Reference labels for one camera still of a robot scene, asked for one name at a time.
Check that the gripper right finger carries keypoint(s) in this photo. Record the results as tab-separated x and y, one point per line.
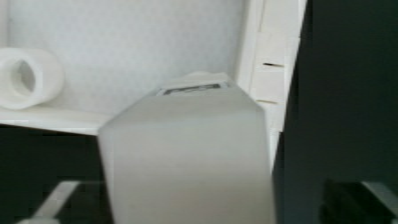
357	203

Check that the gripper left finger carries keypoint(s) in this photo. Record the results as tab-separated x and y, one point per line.
44	214

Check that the white desk tabletop tray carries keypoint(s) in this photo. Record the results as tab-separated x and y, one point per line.
131	42

